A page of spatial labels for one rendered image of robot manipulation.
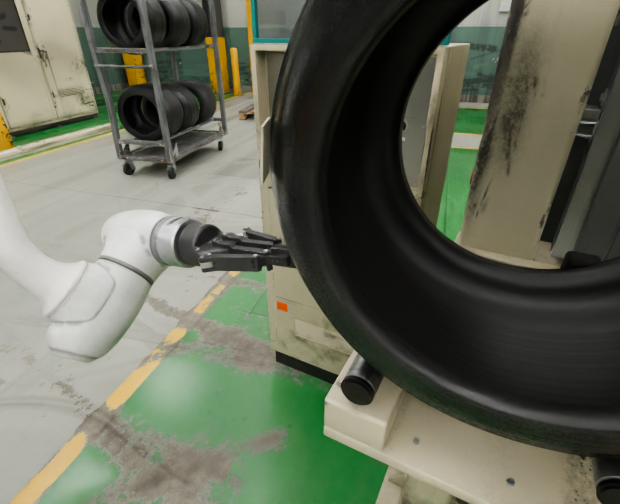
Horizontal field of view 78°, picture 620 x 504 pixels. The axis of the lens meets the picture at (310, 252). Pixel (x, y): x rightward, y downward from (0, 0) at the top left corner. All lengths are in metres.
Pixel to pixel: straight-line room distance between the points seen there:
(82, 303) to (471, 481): 0.61
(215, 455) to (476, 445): 1.10
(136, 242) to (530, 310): 0.65
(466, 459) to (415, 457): 0.07
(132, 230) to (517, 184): 0.66
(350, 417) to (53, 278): 0.49
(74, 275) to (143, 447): 1.05
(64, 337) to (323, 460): 1.05
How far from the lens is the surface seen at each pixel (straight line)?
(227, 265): 0.59
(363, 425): 0.56
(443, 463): 0.60
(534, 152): 0.71
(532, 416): 0.45
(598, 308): 0.68
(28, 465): 1.79
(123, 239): 0.73
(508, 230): 0.75
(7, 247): 0.71
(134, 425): 1.73
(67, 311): 0.70
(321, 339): 1.55
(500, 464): 0.63
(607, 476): 0.53
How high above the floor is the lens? 1.30
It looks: 30 degrees down
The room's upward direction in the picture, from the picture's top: straight up
